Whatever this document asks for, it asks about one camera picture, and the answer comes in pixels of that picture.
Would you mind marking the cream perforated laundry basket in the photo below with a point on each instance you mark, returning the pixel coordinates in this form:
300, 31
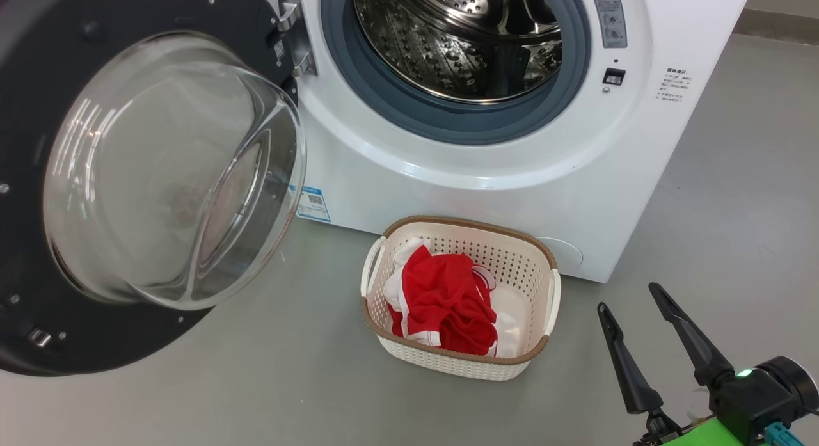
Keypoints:
448, 368

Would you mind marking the grey warning label strip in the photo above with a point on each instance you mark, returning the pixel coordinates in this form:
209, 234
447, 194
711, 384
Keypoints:
609, 17

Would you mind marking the red and white garment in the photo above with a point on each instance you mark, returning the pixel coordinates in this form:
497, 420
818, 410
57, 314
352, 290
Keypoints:
448, 299

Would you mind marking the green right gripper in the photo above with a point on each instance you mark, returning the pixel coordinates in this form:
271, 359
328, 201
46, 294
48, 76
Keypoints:
691, 436

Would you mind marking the metal door hinge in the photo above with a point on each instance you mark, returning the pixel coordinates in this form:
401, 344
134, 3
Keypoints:
301, 36

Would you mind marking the round white filter cover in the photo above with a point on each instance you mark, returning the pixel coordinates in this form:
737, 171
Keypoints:
566, 251

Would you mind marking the black door lock socket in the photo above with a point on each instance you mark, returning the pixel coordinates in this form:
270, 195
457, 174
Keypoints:
614, 76

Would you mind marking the blue energy label sticker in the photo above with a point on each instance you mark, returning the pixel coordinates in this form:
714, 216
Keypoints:
313, 204

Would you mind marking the grey wall skirting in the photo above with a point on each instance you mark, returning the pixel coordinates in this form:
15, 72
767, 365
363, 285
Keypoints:
780, 29

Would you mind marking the steel perforated washer drum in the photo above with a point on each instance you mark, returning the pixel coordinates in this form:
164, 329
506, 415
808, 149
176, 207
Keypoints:
435, 55

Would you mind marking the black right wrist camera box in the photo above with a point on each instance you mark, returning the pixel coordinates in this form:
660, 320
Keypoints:
755, 395

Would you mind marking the white front-load washing machine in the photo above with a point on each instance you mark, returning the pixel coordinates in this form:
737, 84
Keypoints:
512, 196

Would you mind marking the grey rubber door gasket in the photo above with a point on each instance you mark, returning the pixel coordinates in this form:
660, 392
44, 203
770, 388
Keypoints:
384, 107

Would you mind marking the black round glass washer door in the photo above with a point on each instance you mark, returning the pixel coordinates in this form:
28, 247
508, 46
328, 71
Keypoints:
38, 81

